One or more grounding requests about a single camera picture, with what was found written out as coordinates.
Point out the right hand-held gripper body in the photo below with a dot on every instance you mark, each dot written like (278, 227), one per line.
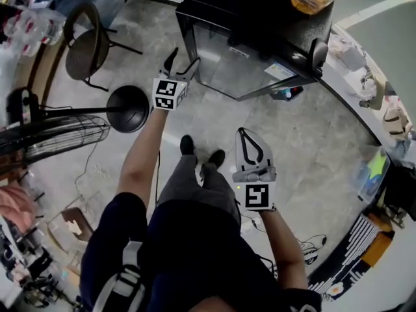
(256, 195)

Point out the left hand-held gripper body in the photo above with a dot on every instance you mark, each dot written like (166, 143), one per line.
(164, 93)

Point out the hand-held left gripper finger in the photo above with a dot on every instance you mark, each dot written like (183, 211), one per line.
(169, 65)
(190, 73)

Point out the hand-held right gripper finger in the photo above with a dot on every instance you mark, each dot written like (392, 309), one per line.
(239, 154)
(267, 161)

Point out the person's right forearm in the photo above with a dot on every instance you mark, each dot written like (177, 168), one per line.
(282, 249)

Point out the person's left forearm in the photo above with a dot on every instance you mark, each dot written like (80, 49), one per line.
(143, 154)

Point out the black mini fridge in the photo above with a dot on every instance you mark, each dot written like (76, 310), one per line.
(253, 2)

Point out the person's right black shoe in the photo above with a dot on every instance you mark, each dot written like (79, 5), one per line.
(216, 158)

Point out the person's black shoe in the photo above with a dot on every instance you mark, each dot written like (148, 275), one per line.
(216, 158)
(187, 145)

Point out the black standing fan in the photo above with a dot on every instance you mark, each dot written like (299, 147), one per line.
(128, 109)

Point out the person's left black shoe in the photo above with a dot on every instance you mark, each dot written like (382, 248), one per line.
(187, 145)

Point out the person's grey trousers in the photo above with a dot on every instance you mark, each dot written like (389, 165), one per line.
(195, 187)

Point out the small blue held object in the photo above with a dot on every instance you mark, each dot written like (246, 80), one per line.
(287, 93)

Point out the dark wicker chair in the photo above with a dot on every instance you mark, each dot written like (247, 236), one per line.
(83, 57)

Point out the large clear storage box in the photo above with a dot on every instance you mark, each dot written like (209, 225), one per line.
(373, 187)

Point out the green star toy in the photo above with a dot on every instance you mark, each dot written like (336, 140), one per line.
(377, 166)

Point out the olive green bag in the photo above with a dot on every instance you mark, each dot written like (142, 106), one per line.
(373, 89)

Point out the grey handbag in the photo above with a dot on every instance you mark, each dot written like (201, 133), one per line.
(352, 55)

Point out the blue denim cloth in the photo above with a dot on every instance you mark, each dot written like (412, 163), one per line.
(403, 148)

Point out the black office chair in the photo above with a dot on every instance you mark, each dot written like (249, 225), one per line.
(401, 190)

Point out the water jug pack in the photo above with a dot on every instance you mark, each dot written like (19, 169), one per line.
(32, 28)

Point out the brown cardboard piece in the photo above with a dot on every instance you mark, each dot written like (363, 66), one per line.
(76, 223)

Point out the pink cloth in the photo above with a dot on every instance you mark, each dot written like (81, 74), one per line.
(14, 203)

